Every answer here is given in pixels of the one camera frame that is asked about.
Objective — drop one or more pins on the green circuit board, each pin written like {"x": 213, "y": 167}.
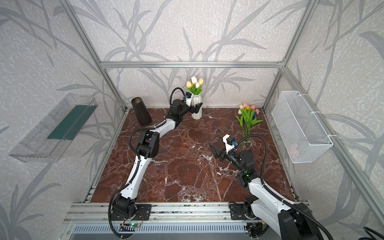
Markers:
{"x": 130, "y": 226}

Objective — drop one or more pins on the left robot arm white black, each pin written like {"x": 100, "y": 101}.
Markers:
{"x": 123, "y": 200}

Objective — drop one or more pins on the white artificial tulip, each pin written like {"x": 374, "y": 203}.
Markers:
{"x": 194, "y": 80}

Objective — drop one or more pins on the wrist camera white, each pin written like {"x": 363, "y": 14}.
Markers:
{"x": 188, "y": 98}
{"x": 230, "y": 143}

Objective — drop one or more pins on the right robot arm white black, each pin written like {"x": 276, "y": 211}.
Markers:
{"x": 265, "y": 204}

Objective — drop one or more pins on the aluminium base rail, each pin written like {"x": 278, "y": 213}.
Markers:
{"x": 159, "y": 218}

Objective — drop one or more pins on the black cylindrical vase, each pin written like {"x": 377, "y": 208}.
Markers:
{"x": 143, "y": 116}

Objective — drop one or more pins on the bunch of artificial tulips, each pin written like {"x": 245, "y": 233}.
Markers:
{"x": 247, "y": 118}

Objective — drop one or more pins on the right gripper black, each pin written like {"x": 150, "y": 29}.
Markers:
{"x": 222, "y": 154}

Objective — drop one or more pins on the white wire mesh basket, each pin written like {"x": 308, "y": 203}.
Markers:
{"x": 303, "y": 135}

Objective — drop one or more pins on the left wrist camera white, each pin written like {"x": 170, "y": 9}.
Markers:
{"x": 188, "y": 98}

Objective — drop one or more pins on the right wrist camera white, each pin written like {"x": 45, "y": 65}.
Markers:
{"x": 230, "y": 143}

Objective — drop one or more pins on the bright yellow artificial tulip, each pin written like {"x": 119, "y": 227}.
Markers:
{"x": 195, "y": 89}

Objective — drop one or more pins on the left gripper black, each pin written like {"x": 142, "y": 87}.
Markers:
{"x": 190, "y": 108}

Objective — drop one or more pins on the clear plastic wall tray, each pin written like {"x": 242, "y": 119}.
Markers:
{"x": 48, "y": 141}

